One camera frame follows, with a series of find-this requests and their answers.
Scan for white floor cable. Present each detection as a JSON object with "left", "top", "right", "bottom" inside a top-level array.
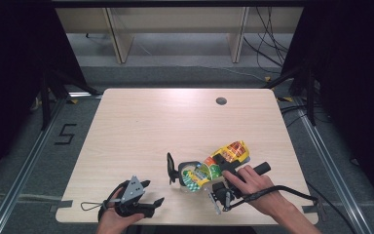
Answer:
[{"left": 174, "top": 62, "right": 267, "bottom": 82}]

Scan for grey metal floor rail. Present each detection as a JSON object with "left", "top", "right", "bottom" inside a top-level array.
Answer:
[
  {"left": 293, "top": 97, "right": 371, "bottom": 234},
  {"left": 0, "top": 97, "right": 66, "bottom": 234}
]

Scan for person's left hand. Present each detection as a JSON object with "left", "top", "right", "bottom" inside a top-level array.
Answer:
[{"left": 95, "top": 189, "right": 145, "bottom": 234}]

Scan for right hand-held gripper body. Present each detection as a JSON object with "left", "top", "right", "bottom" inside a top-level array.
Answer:
[{"left": 207, "top": 160, "right": 272, "bottom": 215}]

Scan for clear jar with black lid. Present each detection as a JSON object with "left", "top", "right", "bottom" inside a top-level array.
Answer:
[{"left": 167, "top": 151, "right": 206, "bottom": 193}]

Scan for black hanging cable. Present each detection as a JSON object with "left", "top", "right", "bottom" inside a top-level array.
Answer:
[
  {"left": 255, "top": 6, "right": 290, "bottom": 53},
  {"left": 243, "top": 35, "right": 283, "bottom": 67}
]

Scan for black looped gripper cable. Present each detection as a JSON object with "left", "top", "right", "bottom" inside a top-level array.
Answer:
[{"left": 97, "top": 180, "right": 128, "bottom": 222}]

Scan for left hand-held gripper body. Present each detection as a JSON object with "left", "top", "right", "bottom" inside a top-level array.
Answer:
[{"left": 115, "top": 175, "right": 155, "bottom": 218}]

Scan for person's right hand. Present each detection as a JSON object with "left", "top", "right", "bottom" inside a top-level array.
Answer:
[{"left": 222, "top": 164, "right": 294, "bottom": 218}]

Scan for black floor cables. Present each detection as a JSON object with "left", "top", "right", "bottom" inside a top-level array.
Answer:
[{"left": 279, "top": 102, "right": 310, "bottom": 129}]

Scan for dark curtain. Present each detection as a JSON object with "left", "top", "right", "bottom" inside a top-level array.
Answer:
[
  {"left": 0, "top": 0, "right": 89, "bottom": 189},
  {"left": 280, "top": 0, "right": 374, "bottom": 209}
]

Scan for beige wooden shelf unit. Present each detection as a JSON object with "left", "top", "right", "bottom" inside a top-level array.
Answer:
[{"left": 55, "top": 6, "right": 305, "bottom": 64}]

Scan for thin grey wire strap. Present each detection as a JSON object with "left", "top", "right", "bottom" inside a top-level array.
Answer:
[{"left": 80, "top": 199, "right": 123, "bottom": 213}]

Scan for black metal stand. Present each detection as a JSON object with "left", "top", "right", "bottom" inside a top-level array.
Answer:
[
  {"left": 38, "top": 69, "right": 100, "bottom": 131},
  {"left": 261, "top": 64, "right": 318, "bottom": 126}
]

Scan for yellow printed pouch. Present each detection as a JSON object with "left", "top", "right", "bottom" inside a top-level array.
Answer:
[{"left": 182, "top": 139, "right": 251, "bottom": 193}]

